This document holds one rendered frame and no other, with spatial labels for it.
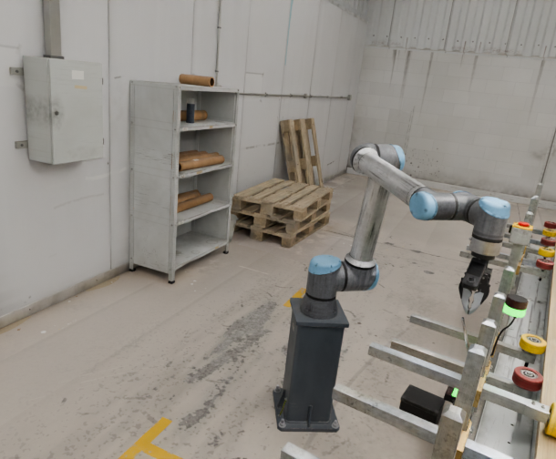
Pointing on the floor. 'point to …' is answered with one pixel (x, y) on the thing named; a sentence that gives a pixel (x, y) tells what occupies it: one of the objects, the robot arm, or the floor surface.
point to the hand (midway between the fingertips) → (468, 311)
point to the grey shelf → (166, 217)
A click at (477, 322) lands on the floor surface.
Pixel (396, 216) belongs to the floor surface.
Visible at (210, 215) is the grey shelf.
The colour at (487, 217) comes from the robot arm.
